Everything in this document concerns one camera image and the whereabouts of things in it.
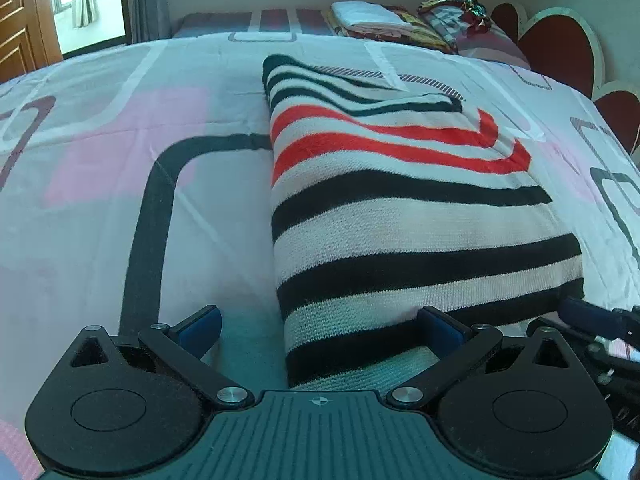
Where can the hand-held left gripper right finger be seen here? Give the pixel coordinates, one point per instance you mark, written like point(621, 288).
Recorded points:
point(443, 332)

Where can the red heart headboard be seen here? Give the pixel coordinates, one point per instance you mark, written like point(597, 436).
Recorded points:
point(565, 45)

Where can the striped knit sweater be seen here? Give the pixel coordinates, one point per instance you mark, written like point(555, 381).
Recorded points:
point(400, 220)

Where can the purple striped bedding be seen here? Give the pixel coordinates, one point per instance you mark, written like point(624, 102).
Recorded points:
point(250, 22)

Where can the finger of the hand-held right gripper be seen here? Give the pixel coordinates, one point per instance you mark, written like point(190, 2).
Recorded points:
point(587, 314)

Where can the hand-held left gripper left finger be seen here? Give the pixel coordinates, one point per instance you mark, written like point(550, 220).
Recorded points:
point(200, 331)

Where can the pink white patterned bed sheet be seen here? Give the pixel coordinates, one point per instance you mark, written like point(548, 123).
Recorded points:
point(125, 185)

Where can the folded white cloth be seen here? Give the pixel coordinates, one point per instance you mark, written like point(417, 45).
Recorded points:
point(367, 12)

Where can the colourful patterned cloth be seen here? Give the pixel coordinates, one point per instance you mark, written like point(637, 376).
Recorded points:
point(452, 17)

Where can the grey pink striped pillow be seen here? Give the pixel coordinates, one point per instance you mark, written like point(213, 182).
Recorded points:
point(492, 50)

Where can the grey curtain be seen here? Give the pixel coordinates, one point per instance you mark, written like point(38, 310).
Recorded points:
point(150, 0)

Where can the brown wooden door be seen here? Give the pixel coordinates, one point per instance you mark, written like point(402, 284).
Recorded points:
point(22, 25)

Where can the stack of folded colourful clothes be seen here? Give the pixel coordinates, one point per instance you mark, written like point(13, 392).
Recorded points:
point(395, 35)

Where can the bright balcony window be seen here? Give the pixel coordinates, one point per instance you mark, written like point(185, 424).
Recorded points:
point(100, 5)

